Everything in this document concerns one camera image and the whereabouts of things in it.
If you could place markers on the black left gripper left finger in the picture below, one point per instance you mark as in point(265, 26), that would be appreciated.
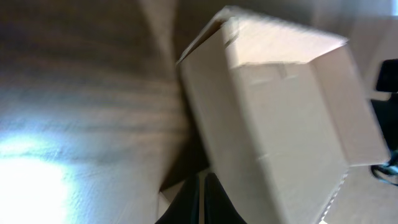
point(184, 209)

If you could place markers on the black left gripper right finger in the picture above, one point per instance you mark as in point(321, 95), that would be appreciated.
point(218, 207)

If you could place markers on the brown cardboard box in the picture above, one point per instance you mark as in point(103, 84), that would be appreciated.
point(281, 111)

